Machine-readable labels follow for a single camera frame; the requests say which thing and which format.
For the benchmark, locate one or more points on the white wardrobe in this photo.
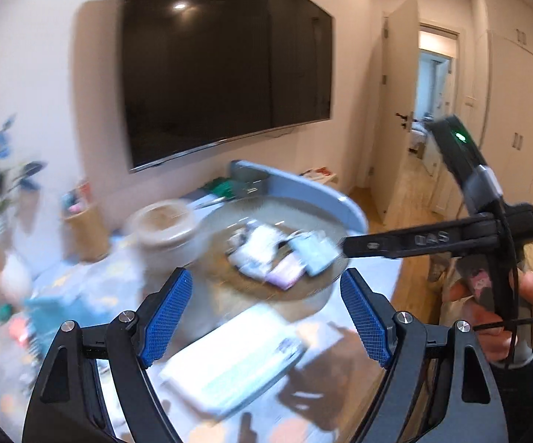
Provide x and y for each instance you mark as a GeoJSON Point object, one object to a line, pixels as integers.
{"type": "Point", "coordinates": [515, 101]}

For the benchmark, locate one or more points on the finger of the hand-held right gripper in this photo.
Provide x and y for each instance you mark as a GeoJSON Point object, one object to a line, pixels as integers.
{"type": "Point", "coordinates": [405, 242]}

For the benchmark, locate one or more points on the wooden pen holder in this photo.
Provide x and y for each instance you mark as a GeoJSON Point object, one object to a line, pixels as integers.
{"type": "Point", "coordinates": [85, 233]}

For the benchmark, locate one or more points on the black wall television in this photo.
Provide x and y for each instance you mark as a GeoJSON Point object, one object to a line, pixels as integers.
{"type": "Point", "coordinates": [225, 64]}

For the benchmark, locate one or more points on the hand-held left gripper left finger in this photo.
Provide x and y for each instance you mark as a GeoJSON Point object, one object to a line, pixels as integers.
{"type": "Point", "coordinates": [167, 318]}

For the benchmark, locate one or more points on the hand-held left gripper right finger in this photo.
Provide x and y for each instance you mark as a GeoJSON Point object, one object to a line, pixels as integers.
{"type": "Point", "coordinates": [365, 318]}

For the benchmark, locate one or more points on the white room door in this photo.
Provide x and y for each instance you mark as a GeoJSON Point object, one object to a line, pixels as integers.
{"type": "Point", "coordinates": [395, 78]}

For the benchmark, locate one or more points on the white packet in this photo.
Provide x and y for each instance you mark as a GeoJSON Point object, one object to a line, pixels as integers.
{"type": "Point", "coordinates": [259, 244]}

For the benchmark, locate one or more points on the light blue packet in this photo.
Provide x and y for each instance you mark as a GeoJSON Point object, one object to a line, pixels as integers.
{"type": "Point", "coordinates": [312, 251]}

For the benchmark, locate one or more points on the bunch of pens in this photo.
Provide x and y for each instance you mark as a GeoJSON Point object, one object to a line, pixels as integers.
{"type": "Point", "coordinates": [76, 196]}

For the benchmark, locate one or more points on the round woven tray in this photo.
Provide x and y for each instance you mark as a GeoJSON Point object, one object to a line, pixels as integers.
{"type": "Point", "coordinates": [248, 295]}

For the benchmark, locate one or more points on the pink packet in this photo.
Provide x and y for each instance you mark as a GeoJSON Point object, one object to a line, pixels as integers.
{"type": "Point", "coordinates": [285, 274]}

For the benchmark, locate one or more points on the patterned tablecloth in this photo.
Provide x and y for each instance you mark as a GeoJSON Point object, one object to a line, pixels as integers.
{"type": "Point", "coordinates": [86, 281]}

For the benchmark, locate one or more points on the green plastic tool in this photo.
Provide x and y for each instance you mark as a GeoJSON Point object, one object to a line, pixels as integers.
{"type": "Point", "coordinates": [222, 187]}

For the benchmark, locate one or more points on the white notebook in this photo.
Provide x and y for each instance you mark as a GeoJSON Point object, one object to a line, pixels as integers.
{"type": "Point", "coordinates": [234, 364]}

